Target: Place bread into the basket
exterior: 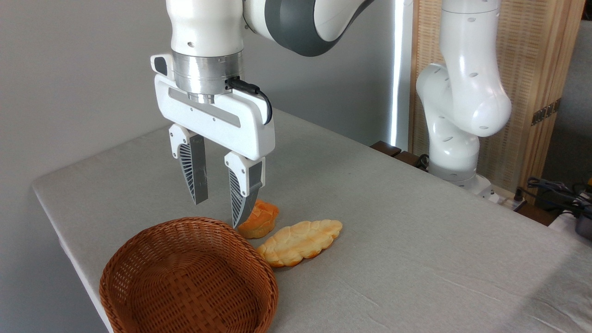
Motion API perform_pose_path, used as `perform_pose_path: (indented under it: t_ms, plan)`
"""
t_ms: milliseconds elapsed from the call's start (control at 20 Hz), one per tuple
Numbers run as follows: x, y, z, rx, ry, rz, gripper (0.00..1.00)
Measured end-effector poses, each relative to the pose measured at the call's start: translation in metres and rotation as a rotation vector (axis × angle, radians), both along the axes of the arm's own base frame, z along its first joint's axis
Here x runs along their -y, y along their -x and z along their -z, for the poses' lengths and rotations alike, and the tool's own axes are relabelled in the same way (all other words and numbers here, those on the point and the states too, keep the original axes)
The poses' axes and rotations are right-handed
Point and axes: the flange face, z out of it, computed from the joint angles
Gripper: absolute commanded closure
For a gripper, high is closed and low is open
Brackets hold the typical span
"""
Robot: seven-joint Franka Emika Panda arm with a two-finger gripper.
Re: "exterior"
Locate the brown woven wicker basket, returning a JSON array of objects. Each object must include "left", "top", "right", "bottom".
[{"left": 99, "top": 216, "right": 279, "bottom": 333}]

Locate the dark brown wooden block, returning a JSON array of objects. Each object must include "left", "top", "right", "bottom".
[
  {"left": 370, "top": 141, "right": 402, "bottom": 158},
  {"left": 394, "top": 151, "right": 428, "bottom": 171}
]

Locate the dark metal screen hinge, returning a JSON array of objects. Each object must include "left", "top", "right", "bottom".
[{"left": 531, "top": 98, "right": 561, "bottom": 126}]

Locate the grey tablecloth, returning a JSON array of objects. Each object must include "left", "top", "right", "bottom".
[{"left": 31, "top": 109, "right": 592, "bottom": 333}]

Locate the black cable bundle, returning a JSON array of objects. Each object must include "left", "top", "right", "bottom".
[{"left": 516, "top": 177, "right": 592, "bottom": 218}]

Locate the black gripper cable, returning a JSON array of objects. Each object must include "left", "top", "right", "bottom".
[{"left": 226, "top": 76, "right": 273, "bottom": 125}]

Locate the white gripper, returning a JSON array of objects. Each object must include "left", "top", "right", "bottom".
[{"left": 150, "top": 54, "right": 276, "bottom": 229}]

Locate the long braided golden bread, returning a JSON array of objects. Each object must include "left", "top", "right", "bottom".
[{"left": 256, "top": 219, "right": 343, "bottom": 268}]

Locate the light wooden folding screen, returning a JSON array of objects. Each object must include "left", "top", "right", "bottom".
[{"left": 409, "top": 0, "right": 586, "bottom": 204}]

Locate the small round orange bread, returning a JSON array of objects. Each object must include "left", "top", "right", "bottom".
[{"left": 238, "top": 199, "right": 280, "bottom": 239}]

